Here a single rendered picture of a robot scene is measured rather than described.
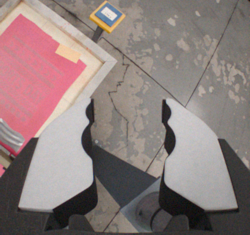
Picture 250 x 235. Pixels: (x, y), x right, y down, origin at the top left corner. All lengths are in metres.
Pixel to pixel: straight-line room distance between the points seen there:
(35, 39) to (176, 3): 2.00
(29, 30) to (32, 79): 0.23
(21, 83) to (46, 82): 0.11
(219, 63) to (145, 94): 1.14
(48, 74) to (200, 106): 1.82
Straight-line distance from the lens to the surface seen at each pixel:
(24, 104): 0.87
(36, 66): 0.89
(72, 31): 0.90
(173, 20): 2.47
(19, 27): 0.97
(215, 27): 2.88
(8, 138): 0.88
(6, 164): 0.79
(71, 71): 0.88
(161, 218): 0.62
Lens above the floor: 1.81
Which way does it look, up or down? 71 degrees down
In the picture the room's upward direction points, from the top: 79 degrees clockwise
